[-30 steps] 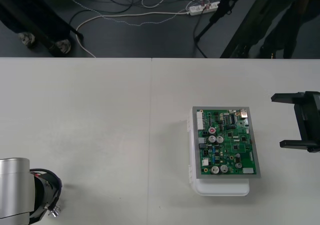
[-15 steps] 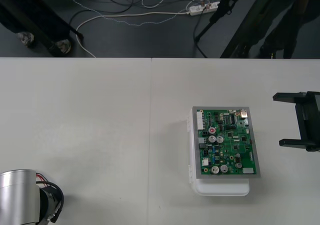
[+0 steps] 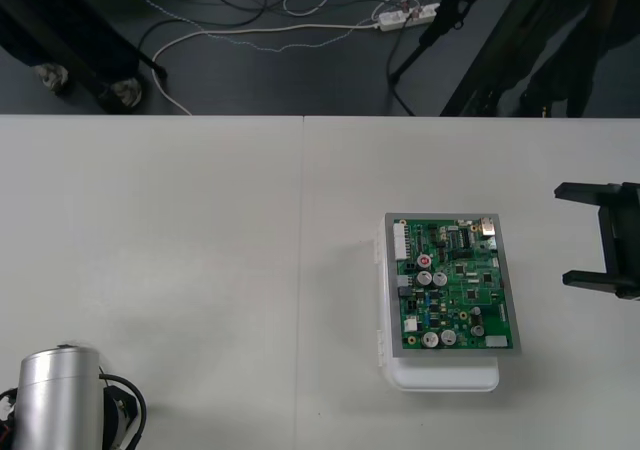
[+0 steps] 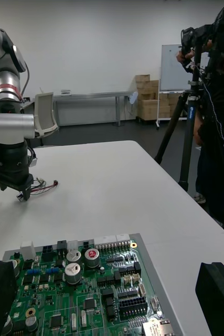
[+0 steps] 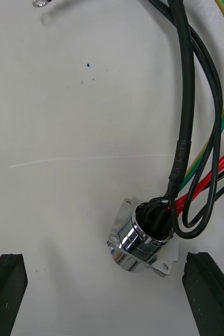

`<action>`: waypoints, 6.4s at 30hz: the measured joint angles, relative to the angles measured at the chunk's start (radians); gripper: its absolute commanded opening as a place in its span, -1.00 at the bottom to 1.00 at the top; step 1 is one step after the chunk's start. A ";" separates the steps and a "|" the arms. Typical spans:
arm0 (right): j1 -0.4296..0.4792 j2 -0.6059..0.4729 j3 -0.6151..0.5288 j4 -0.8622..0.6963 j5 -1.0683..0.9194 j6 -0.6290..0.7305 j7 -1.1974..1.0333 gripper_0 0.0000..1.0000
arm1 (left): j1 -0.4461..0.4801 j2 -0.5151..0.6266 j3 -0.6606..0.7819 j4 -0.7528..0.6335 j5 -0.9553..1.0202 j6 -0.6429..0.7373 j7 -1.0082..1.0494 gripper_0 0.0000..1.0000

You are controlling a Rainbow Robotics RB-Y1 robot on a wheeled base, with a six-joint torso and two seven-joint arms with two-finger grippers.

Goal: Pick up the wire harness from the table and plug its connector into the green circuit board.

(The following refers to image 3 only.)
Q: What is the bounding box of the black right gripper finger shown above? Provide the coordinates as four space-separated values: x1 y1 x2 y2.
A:
553 181 605 206
561 269 622 297

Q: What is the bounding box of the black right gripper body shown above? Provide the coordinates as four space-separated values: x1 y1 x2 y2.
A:
597 182 640 302

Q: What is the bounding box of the milky plastic box with lid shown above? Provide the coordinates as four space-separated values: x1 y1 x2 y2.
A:
372 218 501 394

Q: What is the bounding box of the black tripod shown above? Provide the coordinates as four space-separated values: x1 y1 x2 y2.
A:
387 0 506 85

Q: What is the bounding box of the white power strip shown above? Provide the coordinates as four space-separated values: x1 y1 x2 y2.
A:
377 1 442 33

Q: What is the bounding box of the black tripod leg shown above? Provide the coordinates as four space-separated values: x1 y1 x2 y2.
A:
112 32 170 80

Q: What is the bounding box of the green circuit board grey frame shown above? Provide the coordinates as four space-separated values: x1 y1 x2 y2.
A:
384 212 524 361

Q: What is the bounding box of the white floor cable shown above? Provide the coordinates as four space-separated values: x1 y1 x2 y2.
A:
151 18 382 117

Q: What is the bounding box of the white blue braided cable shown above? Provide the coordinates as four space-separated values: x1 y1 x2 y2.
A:
103 0 384 55

